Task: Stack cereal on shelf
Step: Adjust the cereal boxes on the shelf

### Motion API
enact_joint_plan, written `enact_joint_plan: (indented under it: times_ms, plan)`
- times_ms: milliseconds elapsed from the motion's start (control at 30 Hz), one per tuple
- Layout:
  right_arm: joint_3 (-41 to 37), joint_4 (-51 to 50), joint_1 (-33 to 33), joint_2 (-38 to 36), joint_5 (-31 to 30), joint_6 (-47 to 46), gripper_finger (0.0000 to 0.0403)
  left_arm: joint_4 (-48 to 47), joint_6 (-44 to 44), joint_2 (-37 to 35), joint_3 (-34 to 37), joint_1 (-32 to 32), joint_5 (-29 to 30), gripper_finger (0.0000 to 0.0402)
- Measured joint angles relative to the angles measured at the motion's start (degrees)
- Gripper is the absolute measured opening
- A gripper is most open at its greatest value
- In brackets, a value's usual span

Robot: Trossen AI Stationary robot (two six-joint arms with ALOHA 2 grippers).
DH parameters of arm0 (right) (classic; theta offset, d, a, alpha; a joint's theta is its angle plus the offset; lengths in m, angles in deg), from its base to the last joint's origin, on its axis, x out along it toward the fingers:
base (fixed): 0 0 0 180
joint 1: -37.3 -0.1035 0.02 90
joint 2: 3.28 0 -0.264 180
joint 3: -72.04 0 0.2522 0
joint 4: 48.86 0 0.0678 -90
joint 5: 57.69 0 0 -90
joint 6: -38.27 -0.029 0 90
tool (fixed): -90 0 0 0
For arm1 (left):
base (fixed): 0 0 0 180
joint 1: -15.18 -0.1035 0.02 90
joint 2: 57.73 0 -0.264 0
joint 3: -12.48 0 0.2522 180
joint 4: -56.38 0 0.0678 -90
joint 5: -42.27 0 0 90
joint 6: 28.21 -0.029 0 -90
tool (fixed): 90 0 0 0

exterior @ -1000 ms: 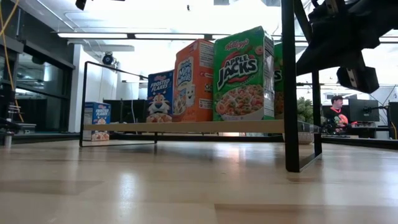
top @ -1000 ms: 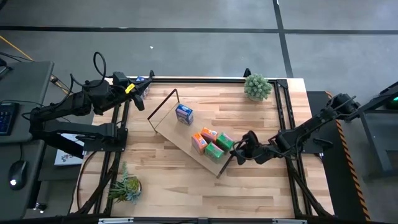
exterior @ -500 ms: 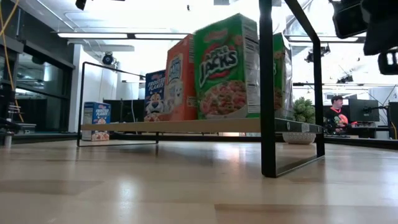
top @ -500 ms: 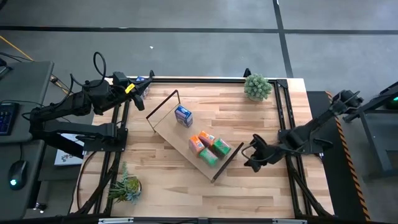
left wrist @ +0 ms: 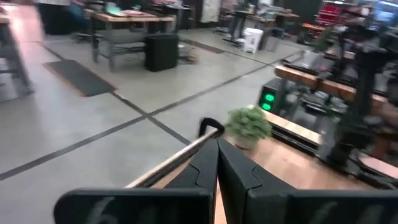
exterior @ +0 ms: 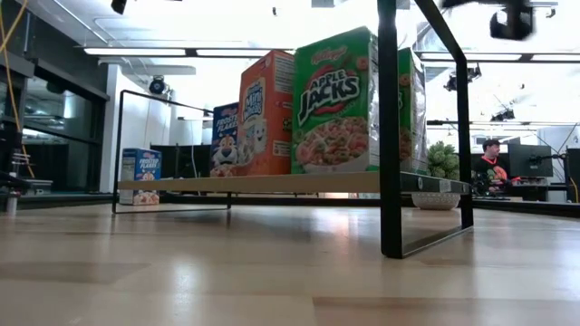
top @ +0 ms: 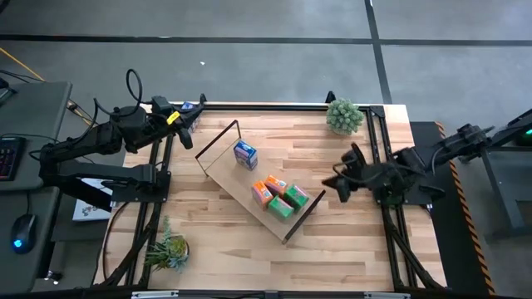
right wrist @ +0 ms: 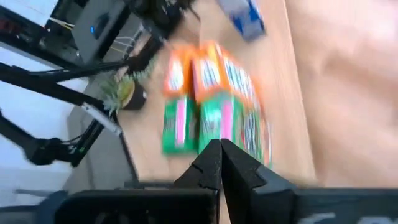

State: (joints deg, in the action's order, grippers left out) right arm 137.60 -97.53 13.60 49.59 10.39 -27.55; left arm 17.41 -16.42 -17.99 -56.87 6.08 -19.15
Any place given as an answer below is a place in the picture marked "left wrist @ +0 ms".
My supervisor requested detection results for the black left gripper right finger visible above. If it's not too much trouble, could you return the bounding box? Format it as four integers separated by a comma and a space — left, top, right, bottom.
217, 139, 398, 224

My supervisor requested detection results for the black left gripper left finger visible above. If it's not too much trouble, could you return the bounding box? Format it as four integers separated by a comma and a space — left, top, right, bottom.
54, 138, 219, 224

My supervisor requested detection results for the round bushy green potted plant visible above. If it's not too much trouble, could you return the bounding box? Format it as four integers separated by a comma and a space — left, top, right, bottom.
224, 105, 274, 150

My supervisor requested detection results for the black box with green lights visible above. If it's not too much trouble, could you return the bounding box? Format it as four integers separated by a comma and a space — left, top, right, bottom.
257, 77, 283, 114

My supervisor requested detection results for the black bin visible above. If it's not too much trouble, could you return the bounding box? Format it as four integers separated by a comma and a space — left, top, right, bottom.
144, 33, 180, 73

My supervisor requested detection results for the white storage box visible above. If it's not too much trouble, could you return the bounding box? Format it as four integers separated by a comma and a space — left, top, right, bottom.
242, 27, 264, 54

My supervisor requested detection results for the black mat with orange edge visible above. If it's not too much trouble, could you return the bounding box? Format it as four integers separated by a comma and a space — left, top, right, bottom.
42, 58, 117, 98

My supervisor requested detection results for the wooden workbench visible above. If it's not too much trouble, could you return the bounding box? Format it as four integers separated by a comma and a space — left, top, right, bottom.
89, 10, 175, 72

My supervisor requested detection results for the black clamp on frame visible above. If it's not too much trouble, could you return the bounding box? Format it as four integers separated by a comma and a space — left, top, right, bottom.
198, 117, 225, 139

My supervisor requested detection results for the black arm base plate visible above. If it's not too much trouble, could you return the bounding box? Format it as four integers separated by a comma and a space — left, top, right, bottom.
317, 146, 398, 189

